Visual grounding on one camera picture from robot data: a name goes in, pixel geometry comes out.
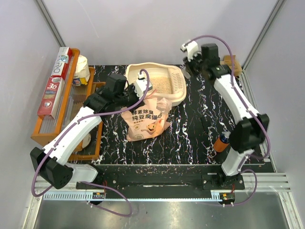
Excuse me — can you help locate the orange bottle with white cap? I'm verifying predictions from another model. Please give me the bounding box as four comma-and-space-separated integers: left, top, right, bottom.
213, 132, 230, 153

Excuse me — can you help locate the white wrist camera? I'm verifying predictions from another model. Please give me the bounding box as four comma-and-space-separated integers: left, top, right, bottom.
133, 73, 147, 98
180, 41, 201, 62

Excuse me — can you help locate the red white toothpaste box upper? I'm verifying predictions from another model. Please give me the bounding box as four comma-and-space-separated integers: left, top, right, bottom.
51, 47, 72, 80

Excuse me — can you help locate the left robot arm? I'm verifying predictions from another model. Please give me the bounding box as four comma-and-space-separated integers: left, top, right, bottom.
30, 74, 150, 189

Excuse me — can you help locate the brown cardboard box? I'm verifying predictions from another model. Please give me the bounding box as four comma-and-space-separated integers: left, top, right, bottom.
220, 55, 242, 77

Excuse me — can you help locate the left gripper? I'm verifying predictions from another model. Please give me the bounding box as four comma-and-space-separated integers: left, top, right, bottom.
115, 83, 146, 114

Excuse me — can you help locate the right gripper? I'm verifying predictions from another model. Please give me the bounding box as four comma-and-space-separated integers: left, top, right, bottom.
182, 51, 207, 78

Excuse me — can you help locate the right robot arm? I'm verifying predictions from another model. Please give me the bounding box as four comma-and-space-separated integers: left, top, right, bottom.
181, 41, 269, 189

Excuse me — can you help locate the cream plastic litter box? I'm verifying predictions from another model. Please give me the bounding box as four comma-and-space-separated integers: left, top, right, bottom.
125, 62, 187, 106

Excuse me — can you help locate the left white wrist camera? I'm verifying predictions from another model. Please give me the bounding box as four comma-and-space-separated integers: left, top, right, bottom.
133, 73, 147, 98

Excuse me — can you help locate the red 3D toothpaste box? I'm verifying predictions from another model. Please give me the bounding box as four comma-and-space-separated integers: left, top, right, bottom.
37, 77, 65, 119

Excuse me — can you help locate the orange wooden tray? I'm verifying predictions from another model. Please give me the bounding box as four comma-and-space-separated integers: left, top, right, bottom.
31, 48, 105, 161

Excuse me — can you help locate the black marble pattern mat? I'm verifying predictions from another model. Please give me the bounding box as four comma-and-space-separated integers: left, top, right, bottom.
91, 63, 265, 165

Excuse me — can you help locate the purple cable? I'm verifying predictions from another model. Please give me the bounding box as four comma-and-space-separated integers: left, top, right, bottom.
31, 69, 151, 217
183, 35, 272, 208

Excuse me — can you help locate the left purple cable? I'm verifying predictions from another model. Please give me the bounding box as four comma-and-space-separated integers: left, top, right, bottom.
31, 69, 151, 217

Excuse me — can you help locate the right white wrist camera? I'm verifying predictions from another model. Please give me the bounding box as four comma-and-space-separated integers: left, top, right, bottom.
180, 41, 201, 62

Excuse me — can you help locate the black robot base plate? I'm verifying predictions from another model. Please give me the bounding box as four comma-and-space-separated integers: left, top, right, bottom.
92, 165, 245, 191

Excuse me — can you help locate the pink cat litter bag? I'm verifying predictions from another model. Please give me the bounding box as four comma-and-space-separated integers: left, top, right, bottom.
121, 98, 172, 142

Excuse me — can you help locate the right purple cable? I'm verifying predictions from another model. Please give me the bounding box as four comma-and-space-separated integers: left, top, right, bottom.
183, 35, 272, 208

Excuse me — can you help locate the aluminium rail frame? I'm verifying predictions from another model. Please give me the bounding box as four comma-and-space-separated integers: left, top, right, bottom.
23, 173, 305, 229

